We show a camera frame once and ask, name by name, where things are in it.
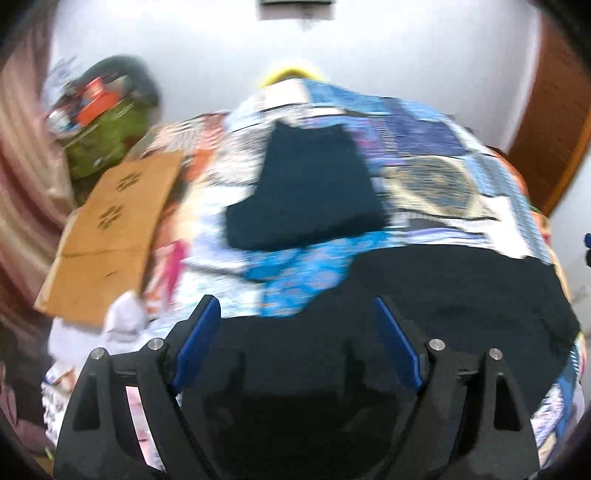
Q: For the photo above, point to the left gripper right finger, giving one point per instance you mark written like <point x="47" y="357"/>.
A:
<point x="469" y="420"/>

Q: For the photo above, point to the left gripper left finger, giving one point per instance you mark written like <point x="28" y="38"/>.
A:
<point x="123" y="420"/>

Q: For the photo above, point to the dark black pants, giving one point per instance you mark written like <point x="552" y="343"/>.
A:
<point x="315" y="395"/>

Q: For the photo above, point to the white crumpled cloth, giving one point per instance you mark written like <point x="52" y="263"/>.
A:
<point x="124" y="330"/>

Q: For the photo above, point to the brown wooden door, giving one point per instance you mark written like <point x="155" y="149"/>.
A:
<point x="555" y="130"/>

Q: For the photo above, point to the blue patchwork bedspread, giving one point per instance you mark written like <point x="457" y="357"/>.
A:
<point x="439" y="184"/>

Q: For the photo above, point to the brown cardboard box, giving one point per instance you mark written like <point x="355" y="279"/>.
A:
<point x="103" y="251"/>

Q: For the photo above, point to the pink cloth strip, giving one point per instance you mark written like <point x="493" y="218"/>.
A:
<point x="175" y="254"/>

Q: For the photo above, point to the striped pink curtain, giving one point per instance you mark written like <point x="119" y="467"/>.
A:
<point x="36" y="192"/>

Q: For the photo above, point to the green fabric bag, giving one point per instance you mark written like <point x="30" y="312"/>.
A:
<point x="107" y="139"/>

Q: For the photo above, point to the folded dark teal garment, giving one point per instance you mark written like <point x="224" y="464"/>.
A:
<point x="314" y="187"/>

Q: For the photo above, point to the orange box in bag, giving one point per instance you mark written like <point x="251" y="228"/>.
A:
<point x="96" y="99"/>

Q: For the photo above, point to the grey neck pillow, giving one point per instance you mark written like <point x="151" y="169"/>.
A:
<point x="128" y="75"/>

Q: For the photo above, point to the yellow curved tube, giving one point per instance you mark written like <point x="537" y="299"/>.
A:
<point x="286" y="74"/>

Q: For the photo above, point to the wall mounted black screen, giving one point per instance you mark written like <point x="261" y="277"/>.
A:
<point x="296" y="2"/>

